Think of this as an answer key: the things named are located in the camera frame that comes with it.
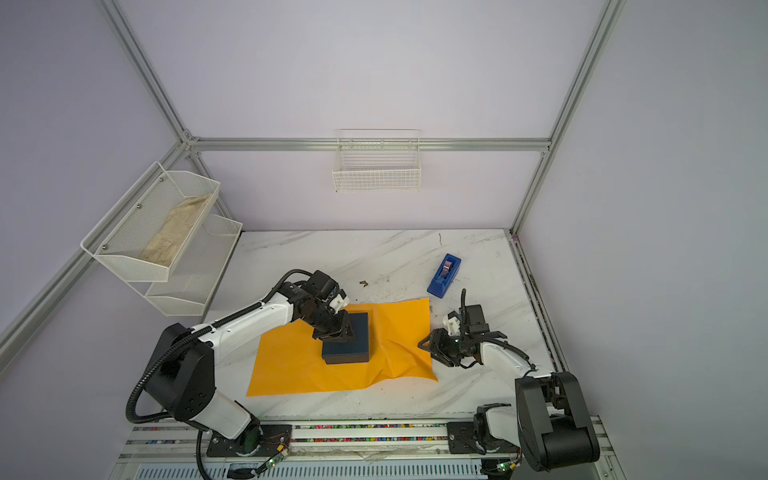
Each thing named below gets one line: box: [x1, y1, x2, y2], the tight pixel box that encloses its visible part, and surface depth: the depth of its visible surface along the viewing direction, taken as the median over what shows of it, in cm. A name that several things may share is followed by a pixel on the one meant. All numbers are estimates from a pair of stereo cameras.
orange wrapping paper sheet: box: [246, 298, 439, 397], surface depth 87 cm
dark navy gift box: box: [322, 312, 369, 365], surface depth 85 cm
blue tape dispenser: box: [426, 253, 462, 298], surface depth 103 cm
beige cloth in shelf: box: [140, 193, 212, 266], surface depth 80 cm
